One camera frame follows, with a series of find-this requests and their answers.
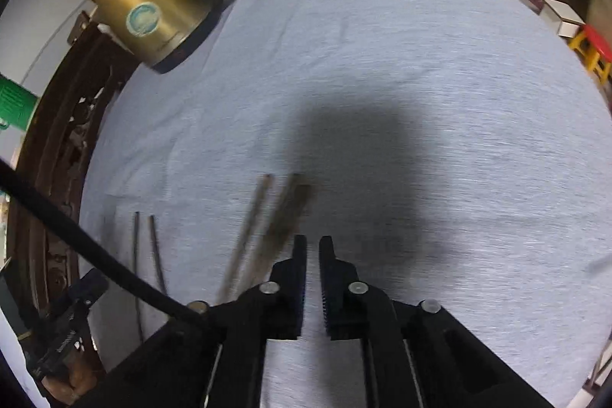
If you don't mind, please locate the gold electric kettle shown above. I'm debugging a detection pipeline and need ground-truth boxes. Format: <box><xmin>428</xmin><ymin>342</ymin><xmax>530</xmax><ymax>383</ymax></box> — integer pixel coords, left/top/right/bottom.
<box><xmin>93</xmin><ymin>0</ymin><xmax>228</xmax><ymax>75</ymax></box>

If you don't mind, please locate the grey tablecloth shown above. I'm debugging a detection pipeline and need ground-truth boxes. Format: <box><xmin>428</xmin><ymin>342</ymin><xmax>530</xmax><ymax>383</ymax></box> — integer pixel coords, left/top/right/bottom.
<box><xmin>79</xmin><ymin>0</ymin><xmax>612</xmax><ymax>408</ymax></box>

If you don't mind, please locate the white open box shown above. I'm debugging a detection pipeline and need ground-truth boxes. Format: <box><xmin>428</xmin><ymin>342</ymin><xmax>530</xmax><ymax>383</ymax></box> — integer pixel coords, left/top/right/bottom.
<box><xmin>526</xmin><ymin>0</ymin><xmax>587</xmax><ymax>39</ymax></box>

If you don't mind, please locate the green printed box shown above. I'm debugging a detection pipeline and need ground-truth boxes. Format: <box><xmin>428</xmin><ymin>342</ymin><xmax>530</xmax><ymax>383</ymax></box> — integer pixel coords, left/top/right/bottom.
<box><xmin>0</xmin><ymin>75</ymin><xmax>40</xmax><ymax>132</ymax></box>

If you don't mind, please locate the dark brown chopstick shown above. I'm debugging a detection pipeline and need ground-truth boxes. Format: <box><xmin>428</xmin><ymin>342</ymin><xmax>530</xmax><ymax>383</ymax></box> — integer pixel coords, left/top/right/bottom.
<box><xmin>217</xmin><ymin>174</ymin><xmax>274</xmax><ymax>301</ymax></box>
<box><xmin>238</xmin><ymin>173</ymin><xmax>314</xmax><ymax>294</ymax></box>
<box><xmin>148</xmin><ymin>215</ymin><xmax>169</xmax><ymax>297</ymax></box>
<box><xmin>132</xmin><ymin>211</ymin><xmax>145</xmax><ymax>342</ymax></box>

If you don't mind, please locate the person's left hand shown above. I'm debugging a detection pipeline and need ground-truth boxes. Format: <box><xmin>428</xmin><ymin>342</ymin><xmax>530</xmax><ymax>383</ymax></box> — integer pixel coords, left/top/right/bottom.
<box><xmin>42</xmin><ymin>358</ymin><xmax>99</xmax><ymax>405</ymax></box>

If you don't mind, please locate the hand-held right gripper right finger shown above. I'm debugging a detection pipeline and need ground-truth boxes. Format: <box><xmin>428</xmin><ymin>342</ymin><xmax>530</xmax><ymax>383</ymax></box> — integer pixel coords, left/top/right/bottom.
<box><xmin>319</xmin><ymin>236</ymin><xmax>555</xmax><ymax>408</ymax></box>

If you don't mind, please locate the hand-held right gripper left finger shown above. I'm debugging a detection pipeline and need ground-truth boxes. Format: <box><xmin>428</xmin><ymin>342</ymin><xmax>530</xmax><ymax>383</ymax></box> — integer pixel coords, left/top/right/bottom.
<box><xmin>72</xmin><ymin>235</ymin><xmax>307</xmax><ymax>408</ymax></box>

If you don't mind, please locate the yellow stool with red seat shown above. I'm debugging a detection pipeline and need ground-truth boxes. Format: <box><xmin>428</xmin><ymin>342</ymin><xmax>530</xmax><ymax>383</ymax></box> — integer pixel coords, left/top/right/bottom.
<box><xmin>569</xmin><ymin>24</ymin><xmax>612</xmax><ymax>85</ymax></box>

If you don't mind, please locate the black cable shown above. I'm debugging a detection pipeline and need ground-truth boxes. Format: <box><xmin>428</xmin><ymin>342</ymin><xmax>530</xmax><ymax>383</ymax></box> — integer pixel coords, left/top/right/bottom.
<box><xmin>0</xmin><ymin>159</ymin><xmax>216</xmax><ymax>332</ymax></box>

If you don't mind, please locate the carved wooden sideboard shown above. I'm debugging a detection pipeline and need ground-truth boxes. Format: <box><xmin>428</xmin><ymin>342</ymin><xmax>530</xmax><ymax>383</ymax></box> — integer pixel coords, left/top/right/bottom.
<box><xmin>8</xmin><ymin>10</ymin><xmax>140</xmax><ymax>390</ymax></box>

